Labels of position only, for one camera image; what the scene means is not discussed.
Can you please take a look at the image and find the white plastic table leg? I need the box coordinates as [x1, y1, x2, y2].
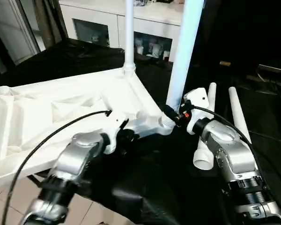
[192, 82, 218, 171]
[160, 0, 206, 129]
[228, 86, 251, 145]
[122, 0, 137, 76]

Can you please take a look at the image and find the white plastic table top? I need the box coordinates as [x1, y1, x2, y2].
[0, 67, 176, 184]

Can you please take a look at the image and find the black work mat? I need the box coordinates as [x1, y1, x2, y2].
[0, 37, 281, 225]

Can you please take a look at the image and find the white sideboard with glass doors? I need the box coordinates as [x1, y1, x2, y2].
[59, 0, 184, 62]

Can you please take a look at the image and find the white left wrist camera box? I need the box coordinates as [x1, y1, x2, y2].
[101, 114, 130, 154]

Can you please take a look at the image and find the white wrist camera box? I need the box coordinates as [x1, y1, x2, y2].
[101, 114, 130, 154]
[183, 88, 209, 135]

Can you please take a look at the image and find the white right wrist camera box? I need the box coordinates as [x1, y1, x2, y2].
[183, 88, 209, 135]

